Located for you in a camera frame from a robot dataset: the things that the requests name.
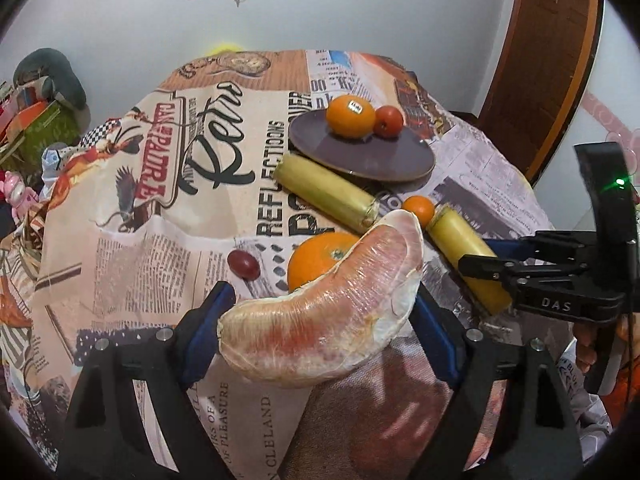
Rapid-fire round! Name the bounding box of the retro newspaper print tablecloth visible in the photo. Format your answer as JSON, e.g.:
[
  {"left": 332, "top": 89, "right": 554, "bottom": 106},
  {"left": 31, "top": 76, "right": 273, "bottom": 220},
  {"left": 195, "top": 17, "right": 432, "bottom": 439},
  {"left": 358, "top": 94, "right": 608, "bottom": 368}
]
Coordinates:
[{"left": 0, "top": 49, "right": 576, "bottom": 480}]

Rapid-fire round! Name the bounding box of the orange with white sticker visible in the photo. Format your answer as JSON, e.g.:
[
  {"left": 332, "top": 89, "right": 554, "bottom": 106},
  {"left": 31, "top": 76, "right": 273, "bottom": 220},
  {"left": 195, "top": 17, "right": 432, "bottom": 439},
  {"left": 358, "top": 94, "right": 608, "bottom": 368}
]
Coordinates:
[{"left": 326, "top": 95, "right": 376, "bottom": 139}]

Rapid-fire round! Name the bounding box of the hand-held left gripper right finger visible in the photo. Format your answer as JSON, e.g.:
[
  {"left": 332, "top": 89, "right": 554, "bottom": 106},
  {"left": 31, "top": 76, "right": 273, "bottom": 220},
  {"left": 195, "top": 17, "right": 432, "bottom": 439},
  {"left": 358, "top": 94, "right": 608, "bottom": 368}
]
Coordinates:
[{"left": 410, "top": 285, "right": 593, "bottom": 480}]

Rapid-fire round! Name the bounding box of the pink patterned wall decal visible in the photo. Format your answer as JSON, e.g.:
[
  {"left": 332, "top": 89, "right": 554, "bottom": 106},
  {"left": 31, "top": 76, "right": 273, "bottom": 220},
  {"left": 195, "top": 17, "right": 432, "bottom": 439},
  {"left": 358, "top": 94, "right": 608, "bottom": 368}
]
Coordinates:
[{"left": 584, "top": 89, "right": 640, "bottom": 173}]

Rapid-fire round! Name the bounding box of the plastic-wrapped pomelo segment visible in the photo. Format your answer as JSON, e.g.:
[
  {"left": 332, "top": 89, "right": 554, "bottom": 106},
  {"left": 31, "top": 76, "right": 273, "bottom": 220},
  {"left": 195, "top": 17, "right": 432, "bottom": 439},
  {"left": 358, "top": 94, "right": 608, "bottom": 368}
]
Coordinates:
[{"left": 218, "top": 210, "right": 425, "bottom": 389}]

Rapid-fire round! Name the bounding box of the yellow-green sugarcane piece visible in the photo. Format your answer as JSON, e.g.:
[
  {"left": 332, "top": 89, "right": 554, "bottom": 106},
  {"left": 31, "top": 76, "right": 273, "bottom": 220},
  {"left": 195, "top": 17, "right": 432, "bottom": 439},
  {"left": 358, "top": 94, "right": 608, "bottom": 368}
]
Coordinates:
[
  {"left": 426, "top": 206, "right": 514, "bottom": 315},
  {"left": 273, "top": 154, "right": 381, "bottom": 235}
]

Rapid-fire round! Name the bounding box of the person's right hand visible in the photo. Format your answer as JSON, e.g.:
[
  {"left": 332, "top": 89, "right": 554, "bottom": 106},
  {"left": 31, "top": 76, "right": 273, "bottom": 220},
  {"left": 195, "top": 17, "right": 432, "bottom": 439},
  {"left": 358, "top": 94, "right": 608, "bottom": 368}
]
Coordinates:
[{"left": 574, "top": 332, "right": 600, "bottom": 377}]

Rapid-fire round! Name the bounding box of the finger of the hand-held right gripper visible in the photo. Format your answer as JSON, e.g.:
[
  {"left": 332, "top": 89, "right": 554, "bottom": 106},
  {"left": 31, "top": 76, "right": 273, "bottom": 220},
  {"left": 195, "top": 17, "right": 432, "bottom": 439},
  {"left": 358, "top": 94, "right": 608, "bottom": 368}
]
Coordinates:
[
  {"left": 459, "top": 256, "right": 531, "bottom": 286},
  {"left": 484, "top": 231, "right": 598, "bottom": 263}
]

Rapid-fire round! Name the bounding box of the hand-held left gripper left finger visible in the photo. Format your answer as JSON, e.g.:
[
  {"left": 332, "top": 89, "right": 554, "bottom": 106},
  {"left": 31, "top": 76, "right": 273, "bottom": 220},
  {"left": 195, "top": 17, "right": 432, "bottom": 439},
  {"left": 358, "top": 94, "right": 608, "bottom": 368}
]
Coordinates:
[{"left": 56, "top": 280, "right": 238, "bottom": 480}]

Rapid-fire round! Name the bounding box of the red grape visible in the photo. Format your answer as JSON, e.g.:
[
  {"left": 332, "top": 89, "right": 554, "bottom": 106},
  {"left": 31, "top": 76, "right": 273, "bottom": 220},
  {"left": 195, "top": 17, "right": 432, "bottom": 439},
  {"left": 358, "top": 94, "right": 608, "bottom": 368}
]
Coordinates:
[{"left": 227, "top": 250, "right": 261, "bottom": 280}]

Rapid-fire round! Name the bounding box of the person's white printed clothing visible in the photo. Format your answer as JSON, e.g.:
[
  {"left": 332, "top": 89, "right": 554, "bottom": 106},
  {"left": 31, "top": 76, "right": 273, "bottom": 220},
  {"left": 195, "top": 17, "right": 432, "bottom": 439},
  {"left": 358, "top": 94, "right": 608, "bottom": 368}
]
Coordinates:
[{"left": 554, "top": 340, "right": 613, "bottom": 436}]

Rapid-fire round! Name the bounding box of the purple round plate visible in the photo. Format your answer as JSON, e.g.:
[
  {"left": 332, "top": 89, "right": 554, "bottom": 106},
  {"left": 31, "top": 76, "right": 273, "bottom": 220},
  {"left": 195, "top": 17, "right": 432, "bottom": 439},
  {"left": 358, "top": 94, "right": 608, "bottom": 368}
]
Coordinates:
[{"left": 288, "top": 109, "right": 436, "bottom": 181}]

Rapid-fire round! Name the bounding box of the green patterned box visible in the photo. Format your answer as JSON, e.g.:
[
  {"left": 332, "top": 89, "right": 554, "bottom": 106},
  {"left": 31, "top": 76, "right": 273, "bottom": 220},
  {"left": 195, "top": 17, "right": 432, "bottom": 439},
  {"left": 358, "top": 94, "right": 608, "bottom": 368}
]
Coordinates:
[{"left": 0, "top": 100, "right": 83, "bottom": 171}]

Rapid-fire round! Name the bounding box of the pink toy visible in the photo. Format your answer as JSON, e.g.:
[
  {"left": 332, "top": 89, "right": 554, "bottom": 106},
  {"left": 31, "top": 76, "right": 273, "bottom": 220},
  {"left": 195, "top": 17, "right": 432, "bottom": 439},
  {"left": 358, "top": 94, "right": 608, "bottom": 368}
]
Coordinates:
[{"left": 0, "top": 170, "right": 40, "bottom": 221}]

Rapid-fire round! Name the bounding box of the large orange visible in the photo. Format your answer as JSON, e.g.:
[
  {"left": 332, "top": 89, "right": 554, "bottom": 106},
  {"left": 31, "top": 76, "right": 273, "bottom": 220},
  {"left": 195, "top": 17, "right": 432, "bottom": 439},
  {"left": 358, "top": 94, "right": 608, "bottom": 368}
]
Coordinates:
[{"left": 287, "top": 231, "right": 362, "bottom": 293}]

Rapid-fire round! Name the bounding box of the grey plush toy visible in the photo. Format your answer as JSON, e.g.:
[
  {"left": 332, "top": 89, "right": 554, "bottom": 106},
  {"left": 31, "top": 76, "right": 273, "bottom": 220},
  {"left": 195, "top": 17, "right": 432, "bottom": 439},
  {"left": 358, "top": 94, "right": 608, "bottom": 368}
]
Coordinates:
[{"left": 12, "top": 48, "right": 91, "bottom": 126}]

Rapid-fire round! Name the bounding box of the small tangerine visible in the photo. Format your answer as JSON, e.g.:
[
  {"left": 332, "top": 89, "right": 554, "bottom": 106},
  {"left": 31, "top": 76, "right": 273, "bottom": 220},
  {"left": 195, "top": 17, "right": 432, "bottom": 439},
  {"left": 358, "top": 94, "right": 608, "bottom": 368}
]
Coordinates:
[{"left": 402, "top": 195, "right": 436, "bottom": 227}]

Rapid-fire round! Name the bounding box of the brown wooden door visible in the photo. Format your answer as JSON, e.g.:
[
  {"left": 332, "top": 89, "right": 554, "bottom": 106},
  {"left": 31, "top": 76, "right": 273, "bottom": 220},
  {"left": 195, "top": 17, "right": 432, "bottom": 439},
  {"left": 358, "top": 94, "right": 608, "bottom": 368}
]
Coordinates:
[{"left": 475, "top": 0, "right": 605, "bottom": 186}]

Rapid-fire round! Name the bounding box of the white blue fabric item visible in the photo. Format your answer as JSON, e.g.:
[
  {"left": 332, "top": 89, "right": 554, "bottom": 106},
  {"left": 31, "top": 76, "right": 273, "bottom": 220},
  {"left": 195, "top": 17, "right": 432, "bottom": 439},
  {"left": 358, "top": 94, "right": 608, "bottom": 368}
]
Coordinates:
[{"left": 42, "top": 142, "right": 76, "bottom": 191}]

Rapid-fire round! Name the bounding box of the small red round fruit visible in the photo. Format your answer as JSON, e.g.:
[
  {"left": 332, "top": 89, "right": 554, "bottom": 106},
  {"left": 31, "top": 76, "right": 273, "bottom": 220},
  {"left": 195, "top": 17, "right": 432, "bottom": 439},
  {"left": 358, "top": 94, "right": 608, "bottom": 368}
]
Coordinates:
[{"left": 373, "top": 105, "right": 404, "bottom": 138}]

